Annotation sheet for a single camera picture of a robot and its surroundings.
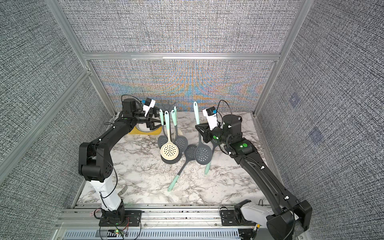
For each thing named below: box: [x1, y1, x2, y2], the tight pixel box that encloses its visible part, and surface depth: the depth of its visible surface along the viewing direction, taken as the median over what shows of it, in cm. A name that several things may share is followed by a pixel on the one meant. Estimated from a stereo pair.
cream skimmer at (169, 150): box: [160, 110, 179, 161], surface depth 85 cm
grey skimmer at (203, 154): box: [194, 131, 213, 165], surface depth 76 cm
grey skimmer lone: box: [171, 106, 188, 154], surface depth 88 cm
